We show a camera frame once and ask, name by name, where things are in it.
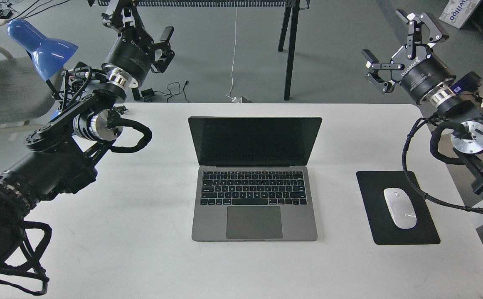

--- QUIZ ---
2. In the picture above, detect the blue desk lamp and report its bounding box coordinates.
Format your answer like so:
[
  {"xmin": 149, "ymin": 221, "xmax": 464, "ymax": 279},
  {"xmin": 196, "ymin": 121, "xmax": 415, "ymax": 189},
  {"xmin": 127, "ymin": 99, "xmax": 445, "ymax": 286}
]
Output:
[{"xmin": 7, "ymin": 19, "xmax": 79, "ymax": 118}]

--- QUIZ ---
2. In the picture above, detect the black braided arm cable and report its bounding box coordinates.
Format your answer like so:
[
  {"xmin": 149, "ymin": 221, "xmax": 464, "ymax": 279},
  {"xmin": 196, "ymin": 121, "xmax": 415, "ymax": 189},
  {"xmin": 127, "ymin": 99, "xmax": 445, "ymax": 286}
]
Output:
[
  {"xmin": 0, "ymin": 221, "xmax": 52, "ymax": 296},
  {"xmin": 402, "ymin": 118, "xmax": 483, "ymax": 216}
]

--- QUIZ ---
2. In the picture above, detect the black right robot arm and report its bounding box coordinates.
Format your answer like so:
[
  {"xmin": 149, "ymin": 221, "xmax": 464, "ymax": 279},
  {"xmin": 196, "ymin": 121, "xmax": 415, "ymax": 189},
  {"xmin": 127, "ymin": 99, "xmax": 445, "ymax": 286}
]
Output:
[{"xmin": 362, "ymin": 9, "xmax": 483, "ymax": 214}]

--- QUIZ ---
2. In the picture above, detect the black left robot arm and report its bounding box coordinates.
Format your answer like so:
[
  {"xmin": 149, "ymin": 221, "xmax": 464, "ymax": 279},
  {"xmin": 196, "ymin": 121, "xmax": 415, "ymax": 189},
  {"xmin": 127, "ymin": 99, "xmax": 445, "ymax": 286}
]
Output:
[{"xmin": 0, "ymin": 0, "xmax": 175, "ymax": 296}]

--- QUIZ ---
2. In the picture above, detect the black metal rack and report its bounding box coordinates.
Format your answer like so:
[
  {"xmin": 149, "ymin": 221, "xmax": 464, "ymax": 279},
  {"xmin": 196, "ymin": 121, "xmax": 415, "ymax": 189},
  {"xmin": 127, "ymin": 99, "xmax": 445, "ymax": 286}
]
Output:
[{"xmin": 97, "ymin": 0, "xmax": 301, "ymax": 101}]

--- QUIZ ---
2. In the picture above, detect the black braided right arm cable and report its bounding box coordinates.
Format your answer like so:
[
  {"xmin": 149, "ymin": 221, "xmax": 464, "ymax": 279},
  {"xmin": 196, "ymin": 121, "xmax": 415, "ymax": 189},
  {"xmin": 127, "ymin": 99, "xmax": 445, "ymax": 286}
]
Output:
[{"xmin": 402, "ymin": 118, "xmax": 483, "ymax": 216}]

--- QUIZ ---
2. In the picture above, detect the white hanging cable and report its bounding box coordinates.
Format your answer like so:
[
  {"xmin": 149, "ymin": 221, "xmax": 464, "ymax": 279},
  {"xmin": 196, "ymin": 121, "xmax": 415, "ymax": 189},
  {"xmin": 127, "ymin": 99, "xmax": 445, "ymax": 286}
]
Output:
[{"xmin": 226, "ymin": 7, "xmax": 251, "ymax": 104}]

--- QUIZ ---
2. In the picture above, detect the black power adapter with cable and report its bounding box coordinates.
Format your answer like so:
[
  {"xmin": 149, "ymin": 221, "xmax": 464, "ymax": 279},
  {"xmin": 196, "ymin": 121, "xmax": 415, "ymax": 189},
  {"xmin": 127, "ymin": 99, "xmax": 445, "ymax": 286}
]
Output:
[{"xmin": 140, "ymin": 80, "xmax": 190, "ymax": 103}]

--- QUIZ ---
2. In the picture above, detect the grey laptop computer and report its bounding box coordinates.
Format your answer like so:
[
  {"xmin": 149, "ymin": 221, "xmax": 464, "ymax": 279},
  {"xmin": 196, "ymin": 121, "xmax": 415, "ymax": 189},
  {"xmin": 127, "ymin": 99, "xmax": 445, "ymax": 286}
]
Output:
[{"xmin": 188, "ymin": 117, "xmax": 323, "ymax": 242}]

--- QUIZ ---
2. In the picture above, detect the white computer mouse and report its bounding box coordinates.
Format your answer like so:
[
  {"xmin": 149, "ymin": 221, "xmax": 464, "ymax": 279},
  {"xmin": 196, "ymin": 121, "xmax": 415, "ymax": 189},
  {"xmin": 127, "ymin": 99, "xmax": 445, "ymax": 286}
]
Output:
[{"xmin": 383, "ymin": 188, "xmax": 417, "ymax": 229}]

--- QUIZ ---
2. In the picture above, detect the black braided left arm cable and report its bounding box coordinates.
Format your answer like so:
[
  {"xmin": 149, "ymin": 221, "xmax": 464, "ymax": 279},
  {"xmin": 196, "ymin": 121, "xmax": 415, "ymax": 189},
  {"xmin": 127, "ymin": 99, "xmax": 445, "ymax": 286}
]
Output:
[{"xmin": 0, "ymin": 221, "xmax": 52, "ymax": 296}]

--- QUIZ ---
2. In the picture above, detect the white cardboard box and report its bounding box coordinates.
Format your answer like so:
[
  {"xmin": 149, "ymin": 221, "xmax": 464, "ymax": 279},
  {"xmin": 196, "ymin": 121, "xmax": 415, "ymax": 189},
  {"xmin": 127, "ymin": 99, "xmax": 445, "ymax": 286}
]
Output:
[{"xmin": 439, "ymin": 0, "xmax": 482, "ymax": 29}]

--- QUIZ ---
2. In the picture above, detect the black mouse pad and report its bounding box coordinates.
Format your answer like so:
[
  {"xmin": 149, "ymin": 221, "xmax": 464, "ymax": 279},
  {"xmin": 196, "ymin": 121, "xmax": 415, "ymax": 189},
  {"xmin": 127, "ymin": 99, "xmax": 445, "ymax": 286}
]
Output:
[{"xmin": 356, "ymin": 171, "xmax": 440, "ymax": 245}]

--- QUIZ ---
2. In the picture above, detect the grey chair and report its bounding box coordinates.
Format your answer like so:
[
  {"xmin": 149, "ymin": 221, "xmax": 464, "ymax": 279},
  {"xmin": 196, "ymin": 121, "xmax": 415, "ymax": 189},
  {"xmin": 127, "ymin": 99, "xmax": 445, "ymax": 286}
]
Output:
[{"xmin": 0, "ymin": 19, "xmax": 63, "ymax": 177}]

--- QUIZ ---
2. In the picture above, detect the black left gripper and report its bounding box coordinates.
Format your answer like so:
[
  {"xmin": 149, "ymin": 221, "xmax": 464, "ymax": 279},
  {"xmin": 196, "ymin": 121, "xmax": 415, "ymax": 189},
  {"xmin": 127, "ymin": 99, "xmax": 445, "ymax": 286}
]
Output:
[{"xmin": 101, "ymin": 0, "xmax": 175, "ymax": 88}]

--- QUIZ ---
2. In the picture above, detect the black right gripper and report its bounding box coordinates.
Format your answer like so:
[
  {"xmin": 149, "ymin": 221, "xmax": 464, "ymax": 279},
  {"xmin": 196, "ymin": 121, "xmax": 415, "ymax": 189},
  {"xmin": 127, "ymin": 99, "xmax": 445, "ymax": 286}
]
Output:
[{"xmin": 362, "ymin": 9, "xmax": 456, "ymax": 104}]

